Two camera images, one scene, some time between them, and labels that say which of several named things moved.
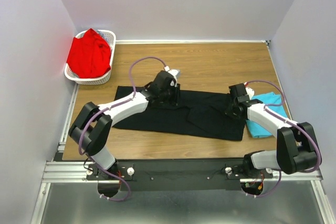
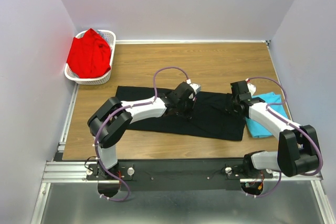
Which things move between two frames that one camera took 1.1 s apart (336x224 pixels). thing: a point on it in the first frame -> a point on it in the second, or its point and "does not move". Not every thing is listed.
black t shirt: x=199 y=115 does not move
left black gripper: x=175 y=100 -> x=188 y=114
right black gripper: x=233 y=114 does not move
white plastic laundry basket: x=110 y=36 does not move
